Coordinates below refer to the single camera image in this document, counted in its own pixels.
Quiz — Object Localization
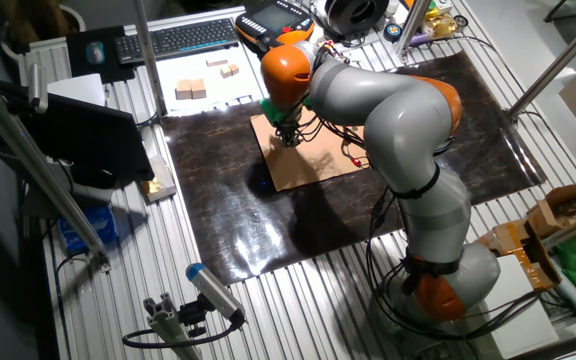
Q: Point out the black filament spool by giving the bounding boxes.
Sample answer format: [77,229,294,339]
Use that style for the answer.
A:
[323,0,392,37]

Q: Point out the long aluminium profile beam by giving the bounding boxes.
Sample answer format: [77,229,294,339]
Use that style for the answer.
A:
[0,69,113,274]

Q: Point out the black laptop screen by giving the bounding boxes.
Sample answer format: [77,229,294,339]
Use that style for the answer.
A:
[17,91,156,191]

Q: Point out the brown cardboard sheet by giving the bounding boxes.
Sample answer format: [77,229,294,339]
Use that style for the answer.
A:
[250,107,372,194]

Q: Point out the aluminium profile bar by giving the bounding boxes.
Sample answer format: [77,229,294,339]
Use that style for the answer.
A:
[540,203,576,252]

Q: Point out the purple object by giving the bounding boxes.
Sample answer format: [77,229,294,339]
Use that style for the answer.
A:
[407,32,435,48]

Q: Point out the round black blue tin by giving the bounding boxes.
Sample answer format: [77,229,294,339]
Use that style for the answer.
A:
[383,22,403,44]

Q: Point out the aluminium frame post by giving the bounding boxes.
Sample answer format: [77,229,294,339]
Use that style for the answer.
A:
[132,0,168,117]
[395,0,433,57]
[507,3,576,121]

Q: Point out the silver bar camera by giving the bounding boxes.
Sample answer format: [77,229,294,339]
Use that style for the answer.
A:
[26,62,50,115]

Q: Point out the dark wooden plank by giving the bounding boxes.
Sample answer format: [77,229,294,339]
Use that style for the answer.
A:
[507,330,576,360]

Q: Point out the small box gold contents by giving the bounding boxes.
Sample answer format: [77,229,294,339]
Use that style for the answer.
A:
[140,153,178,203]

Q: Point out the short aluminium profile stub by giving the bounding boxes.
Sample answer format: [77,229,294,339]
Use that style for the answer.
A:
[142,292,203,360]

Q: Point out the orange black teach pendant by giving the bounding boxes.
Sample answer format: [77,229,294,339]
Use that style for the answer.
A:
[234,0,316,54]

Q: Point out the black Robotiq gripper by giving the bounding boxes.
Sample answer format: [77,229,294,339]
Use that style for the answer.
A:
[275,115,306,150]

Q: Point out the open cardboard box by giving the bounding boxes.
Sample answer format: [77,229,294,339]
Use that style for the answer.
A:
[525,180,576,240]

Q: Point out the black camera cable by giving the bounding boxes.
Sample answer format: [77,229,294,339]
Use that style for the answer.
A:
[121,312,247,350]

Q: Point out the black camera bracket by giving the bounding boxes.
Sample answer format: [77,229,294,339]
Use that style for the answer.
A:
[177,293,215,339]

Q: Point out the dark marble pattern mat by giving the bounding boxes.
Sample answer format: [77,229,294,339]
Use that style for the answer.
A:
[160,49,548,287]

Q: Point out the yellow packet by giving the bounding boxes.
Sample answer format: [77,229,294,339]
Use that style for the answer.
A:
[420,12,458,41]

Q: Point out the black mouse pad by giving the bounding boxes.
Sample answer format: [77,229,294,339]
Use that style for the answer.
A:
[65,24,137,85]

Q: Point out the silver camera blue tip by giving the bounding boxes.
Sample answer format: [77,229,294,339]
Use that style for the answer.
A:
[185,262,247,325]

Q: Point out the white paper sheet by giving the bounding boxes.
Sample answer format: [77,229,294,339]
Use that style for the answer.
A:
[155,42,269,115]

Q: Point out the black keyboard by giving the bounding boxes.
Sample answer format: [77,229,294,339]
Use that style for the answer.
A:
[113,17,240,66]

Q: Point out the blue tissue pack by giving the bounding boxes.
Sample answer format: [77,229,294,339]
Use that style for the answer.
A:
[57,205,118,254]

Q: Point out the taped cardboard box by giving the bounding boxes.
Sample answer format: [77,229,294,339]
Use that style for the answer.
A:
[473,218,563,293]

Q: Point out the green printed wrist mount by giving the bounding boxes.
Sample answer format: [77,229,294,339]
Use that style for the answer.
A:
[259,97,314,126]

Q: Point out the white flat box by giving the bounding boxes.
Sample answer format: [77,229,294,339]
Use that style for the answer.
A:
[467,253,561,360]

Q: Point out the grey roll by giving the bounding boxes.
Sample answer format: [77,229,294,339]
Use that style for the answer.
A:
[550,277,576,324]

